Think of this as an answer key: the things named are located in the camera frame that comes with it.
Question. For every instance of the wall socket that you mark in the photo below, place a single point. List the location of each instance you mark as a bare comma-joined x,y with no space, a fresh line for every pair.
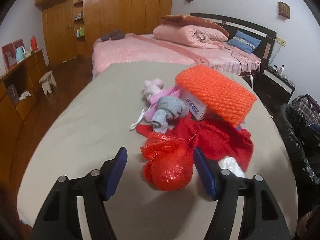
280,41

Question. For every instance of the black white nightstand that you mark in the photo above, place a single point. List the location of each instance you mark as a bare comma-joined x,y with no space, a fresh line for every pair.
273,90

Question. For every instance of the folded red blanket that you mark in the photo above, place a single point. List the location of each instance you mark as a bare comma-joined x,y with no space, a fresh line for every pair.
184,20

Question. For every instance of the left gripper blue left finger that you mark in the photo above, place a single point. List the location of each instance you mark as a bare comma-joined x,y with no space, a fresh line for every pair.
58,217

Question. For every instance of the wooden wardrobe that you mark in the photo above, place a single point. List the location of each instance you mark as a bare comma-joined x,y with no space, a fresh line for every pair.
70,27

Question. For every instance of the red picture frames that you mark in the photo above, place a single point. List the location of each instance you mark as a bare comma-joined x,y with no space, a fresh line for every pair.
9,52

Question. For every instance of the red thermos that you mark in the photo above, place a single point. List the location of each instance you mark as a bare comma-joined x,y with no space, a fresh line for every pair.
33,43

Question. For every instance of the blue pillow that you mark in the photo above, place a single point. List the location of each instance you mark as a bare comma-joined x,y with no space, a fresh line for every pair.
244,42

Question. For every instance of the dark slippers on bed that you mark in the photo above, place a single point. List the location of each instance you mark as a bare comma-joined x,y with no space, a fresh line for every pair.
114,35

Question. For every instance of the plaid cloth covered chair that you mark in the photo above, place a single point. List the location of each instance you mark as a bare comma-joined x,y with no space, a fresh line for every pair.
309,107

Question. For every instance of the pink sock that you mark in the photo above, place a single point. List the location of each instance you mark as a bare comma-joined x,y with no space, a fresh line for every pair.
152,88

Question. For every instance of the bed with pink sheet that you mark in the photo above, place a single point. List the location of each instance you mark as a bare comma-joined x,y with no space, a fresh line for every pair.
145,48

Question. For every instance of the beige table cover cloth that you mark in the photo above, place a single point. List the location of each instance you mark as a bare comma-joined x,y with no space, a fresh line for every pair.
96,124

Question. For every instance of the black lined trash bin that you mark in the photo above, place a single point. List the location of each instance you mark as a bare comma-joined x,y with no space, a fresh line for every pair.
301,141

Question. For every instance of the red plastic bag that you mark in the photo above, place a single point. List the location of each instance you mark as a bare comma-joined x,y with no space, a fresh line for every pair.
169,166

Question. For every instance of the light blue kettle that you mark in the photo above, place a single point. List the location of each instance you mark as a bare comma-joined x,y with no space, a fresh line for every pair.
20,51

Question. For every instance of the wooden sideboard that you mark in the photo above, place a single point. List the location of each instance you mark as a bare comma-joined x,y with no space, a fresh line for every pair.
19,89

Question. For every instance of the orange foam net sleeve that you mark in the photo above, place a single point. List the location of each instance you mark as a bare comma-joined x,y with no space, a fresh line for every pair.
228,99

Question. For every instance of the white blue medicine box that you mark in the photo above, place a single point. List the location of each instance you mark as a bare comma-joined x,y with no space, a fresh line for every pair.
196,107

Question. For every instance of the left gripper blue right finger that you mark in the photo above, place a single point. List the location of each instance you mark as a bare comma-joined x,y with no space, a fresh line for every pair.
262,217

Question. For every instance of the white lotion bottle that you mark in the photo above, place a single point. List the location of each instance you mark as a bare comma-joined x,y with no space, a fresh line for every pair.
281,70

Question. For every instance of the red cloth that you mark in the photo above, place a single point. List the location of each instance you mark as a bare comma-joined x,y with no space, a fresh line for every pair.
216,138

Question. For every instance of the folded pink quilt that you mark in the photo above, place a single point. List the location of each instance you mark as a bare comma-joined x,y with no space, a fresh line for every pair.
191,36

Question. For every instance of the white plastic bag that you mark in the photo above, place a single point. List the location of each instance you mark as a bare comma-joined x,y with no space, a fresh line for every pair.
231,164

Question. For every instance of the grey sock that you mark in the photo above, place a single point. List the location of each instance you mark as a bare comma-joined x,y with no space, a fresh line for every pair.
169,108

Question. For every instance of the brown wall lamp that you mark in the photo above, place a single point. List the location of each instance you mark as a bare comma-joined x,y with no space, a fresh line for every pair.
284,10

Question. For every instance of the small white stool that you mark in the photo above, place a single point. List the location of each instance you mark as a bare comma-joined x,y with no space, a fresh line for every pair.
46,81

